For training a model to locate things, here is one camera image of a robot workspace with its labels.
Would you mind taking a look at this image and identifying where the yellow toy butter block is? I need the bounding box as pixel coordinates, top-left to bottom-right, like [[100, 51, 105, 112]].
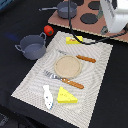
[[66, 36, 83, 44]]

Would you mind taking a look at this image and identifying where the yellow toy cheese wedge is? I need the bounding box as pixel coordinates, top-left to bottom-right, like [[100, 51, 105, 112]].
[[57, 87, 78, 103]]

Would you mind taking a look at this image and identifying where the white toy fish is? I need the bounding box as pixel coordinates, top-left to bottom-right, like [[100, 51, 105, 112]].
[[43, 85, 53, 109]]

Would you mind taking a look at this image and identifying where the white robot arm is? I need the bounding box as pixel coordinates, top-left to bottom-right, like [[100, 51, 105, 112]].
[[100, 0, 128, 33]]

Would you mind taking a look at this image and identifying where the round wooden plate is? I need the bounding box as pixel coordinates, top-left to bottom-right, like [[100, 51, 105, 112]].
[[54, 55, 82, 78]]

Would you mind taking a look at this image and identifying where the woven beige placemat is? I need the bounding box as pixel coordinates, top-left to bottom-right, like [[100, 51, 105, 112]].
[[12, 31, 112, 128]]

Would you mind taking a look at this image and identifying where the red toy tomato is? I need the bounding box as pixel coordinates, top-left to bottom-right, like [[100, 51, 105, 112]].
[[44, 25, 54, 36]]

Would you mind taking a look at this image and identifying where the brown toy stove top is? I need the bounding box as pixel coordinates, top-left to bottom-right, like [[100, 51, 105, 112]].
[[48, 0, 128, 43]]

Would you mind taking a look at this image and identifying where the grey toy saucepan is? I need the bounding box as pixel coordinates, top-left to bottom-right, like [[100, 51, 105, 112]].
[[38, 0, 78, 20]]

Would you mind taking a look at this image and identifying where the toy knife orange handle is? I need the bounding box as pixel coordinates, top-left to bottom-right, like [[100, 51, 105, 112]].
[[56, 50, 96, 63]]

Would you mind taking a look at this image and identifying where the toy fork orange handle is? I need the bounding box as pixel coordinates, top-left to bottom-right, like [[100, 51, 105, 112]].
[[44, 70, 84, 89]]

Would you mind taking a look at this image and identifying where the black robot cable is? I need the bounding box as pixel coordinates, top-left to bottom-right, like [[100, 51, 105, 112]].
[[67, 0, 128, 46]]

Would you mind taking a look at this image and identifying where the grey two-handled toy pot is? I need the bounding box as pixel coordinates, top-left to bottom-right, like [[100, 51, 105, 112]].
[[15, 32, 46, 60]]

